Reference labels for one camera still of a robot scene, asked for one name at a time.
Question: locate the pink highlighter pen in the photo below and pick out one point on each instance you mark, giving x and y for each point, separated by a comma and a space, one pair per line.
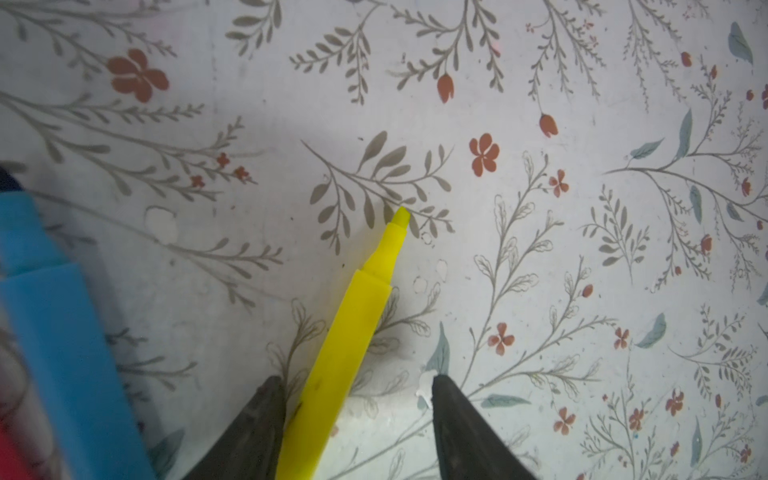
13, 465

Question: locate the blue highlighter pen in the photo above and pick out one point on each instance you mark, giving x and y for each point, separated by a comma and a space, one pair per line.
64, 346

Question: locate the yellow highlighter pen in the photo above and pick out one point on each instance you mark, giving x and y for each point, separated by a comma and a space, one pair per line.
341, 355

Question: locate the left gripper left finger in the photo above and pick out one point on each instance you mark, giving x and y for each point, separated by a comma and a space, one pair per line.
249, 448

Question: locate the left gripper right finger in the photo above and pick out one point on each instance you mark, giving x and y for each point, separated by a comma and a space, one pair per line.
466, 445

